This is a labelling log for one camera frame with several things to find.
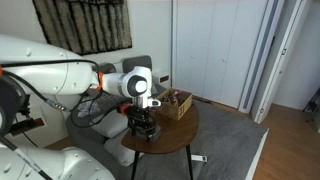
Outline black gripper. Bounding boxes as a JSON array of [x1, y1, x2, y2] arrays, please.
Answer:
[[127, 106, 160, 142]]

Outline grey mesh pen storage basket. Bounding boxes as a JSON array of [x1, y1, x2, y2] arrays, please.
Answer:
[[133, 125, 162, 145]]

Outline plain light grey cushion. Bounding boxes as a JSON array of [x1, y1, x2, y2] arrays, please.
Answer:
[[103, 128, 145, 168], [89, 109, 132, 140]]

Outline dark wooden table black legs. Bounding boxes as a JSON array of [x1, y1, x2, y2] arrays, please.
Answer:
[[120, 99, 201, 180]]

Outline brown cardboard box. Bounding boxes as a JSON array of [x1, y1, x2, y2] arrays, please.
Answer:
[[155, 87, 194, 121]]

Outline grey plaid pillow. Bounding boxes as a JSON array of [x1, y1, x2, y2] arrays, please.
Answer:
[[79, 89, 126, 116]]

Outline white nightstand brown drawer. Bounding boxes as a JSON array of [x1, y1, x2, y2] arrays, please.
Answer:
[[159, 71, 172, 89]]

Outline white remote control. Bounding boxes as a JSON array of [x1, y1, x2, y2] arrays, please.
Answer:
[[190, 154, 208, 163]]

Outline grey upholstered sofa back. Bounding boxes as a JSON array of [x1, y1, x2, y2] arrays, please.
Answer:
[[64, 54, 168, 180]]

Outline white closet doors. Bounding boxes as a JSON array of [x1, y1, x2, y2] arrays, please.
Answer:
[[171, 0, 268, 110]]

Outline dark brown wooden box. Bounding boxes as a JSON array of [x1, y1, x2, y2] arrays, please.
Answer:
[[9, 116, 46, 137]]

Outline white open door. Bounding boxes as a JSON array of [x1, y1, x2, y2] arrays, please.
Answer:
[[251, 0, 315, 125]]

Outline shaggy striped wall hanging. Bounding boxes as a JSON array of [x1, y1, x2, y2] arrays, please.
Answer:
[[32, 0, 133, 56]]

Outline black cable white label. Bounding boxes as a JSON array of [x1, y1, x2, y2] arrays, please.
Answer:
[[0, 135, 54, 180]]

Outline white door frame grey stripe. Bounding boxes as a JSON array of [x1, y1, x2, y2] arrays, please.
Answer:
[[237, 0, 286, 115]]

